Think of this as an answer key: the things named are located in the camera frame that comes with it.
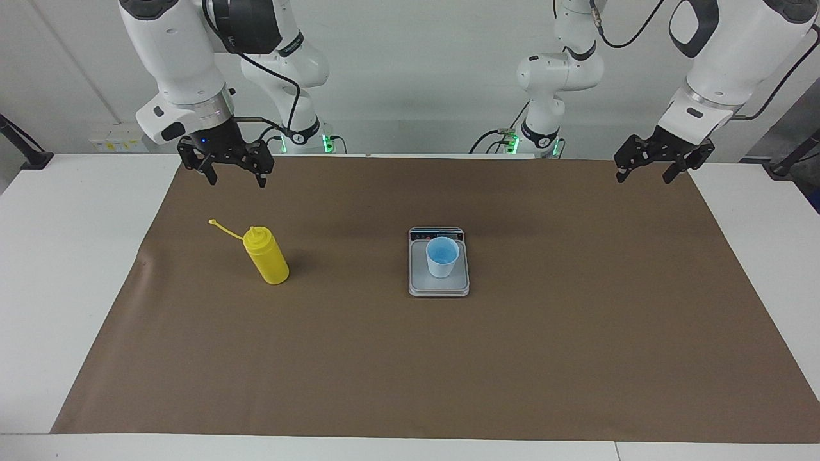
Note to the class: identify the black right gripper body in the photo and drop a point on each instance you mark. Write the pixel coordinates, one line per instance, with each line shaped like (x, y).
(224, 144)

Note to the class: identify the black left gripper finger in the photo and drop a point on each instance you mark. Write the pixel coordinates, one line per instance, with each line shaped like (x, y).
(688, 160)
(623, 160)

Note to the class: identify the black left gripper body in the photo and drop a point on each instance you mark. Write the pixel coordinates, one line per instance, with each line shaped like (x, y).
(669, 146)

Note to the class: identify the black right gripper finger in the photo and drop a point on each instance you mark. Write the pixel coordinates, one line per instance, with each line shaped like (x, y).
(262, 163)
(195, 160)

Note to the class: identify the yellow squeeze bottle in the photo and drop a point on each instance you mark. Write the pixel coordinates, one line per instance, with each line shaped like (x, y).
(269, 259)

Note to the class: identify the light blue plastic cup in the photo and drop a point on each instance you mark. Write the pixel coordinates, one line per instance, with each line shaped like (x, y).
(442, 256)

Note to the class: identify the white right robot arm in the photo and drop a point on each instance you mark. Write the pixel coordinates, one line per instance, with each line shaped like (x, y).
(173, 57)

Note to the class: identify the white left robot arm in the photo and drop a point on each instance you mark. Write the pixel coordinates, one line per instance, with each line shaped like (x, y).
(557, 70)

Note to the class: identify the silver digital kitchen scale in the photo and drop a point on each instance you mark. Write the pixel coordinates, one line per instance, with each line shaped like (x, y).
(439, 287)

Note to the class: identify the brown table mat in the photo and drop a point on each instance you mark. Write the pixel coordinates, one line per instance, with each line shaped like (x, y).
(448, 358)

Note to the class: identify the white wall outlet box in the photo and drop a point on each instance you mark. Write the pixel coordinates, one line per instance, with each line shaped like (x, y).
(115, 139)

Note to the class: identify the black stand bracket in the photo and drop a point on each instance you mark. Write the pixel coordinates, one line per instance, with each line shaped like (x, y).
(794, 157)
(29, 150)

